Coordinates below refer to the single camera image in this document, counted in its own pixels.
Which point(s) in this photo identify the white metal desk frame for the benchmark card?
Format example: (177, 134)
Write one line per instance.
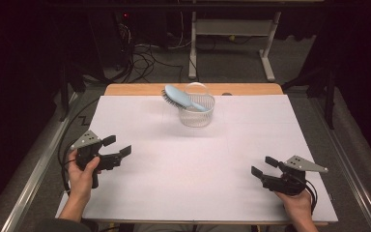
(235, 27)

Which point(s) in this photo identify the dark metal stand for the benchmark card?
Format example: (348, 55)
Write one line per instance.
(322, 83)
(69, 87)

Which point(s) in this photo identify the metal floor rail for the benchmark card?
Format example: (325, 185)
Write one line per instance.
(35, 170)
(351, 170)

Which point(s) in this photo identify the person's left hand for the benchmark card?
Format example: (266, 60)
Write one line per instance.
(80, 180)

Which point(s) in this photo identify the person's right hand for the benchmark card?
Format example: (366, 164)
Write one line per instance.
(294, 204)

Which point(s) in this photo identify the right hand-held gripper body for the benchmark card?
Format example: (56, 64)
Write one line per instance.
(291, 180)

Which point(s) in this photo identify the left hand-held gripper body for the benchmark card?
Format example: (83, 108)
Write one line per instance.
(88, 145)

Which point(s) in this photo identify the white slotted plastic basket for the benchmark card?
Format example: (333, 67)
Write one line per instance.
(196, 116)

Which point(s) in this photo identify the dark computer tower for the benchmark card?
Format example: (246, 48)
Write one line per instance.
(109, 38)

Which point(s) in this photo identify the light blue hairbrush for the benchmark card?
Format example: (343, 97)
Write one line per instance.
(182, 96)

